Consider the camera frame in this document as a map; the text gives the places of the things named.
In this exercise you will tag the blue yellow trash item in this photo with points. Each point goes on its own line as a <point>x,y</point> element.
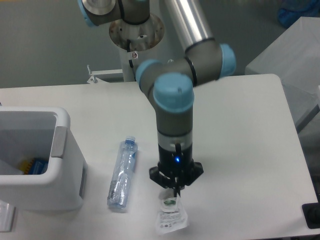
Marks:
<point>34,166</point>

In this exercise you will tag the white table bracket left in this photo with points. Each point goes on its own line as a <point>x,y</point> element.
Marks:
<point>108,76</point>

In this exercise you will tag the blue bag in background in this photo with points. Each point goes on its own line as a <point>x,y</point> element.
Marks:
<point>291,10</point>

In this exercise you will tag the black device at table edge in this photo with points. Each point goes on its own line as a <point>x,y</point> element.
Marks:
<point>311,213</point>

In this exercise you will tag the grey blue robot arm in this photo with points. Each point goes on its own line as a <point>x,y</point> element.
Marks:
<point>168,87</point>

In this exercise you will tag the crushed clear plastic bottle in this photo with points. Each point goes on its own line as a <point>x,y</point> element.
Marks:
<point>124,168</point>

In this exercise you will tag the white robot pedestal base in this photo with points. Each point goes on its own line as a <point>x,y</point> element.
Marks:
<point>136,43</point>

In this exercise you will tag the clear plastic wrapper bag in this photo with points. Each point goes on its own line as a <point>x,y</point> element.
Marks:
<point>171,215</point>

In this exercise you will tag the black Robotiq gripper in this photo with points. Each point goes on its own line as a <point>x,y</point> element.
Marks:
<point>176,168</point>

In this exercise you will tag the white covered side table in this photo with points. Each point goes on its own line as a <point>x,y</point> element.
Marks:
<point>295,58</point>

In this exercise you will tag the white trash can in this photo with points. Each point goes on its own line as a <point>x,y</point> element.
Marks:
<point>43,132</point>

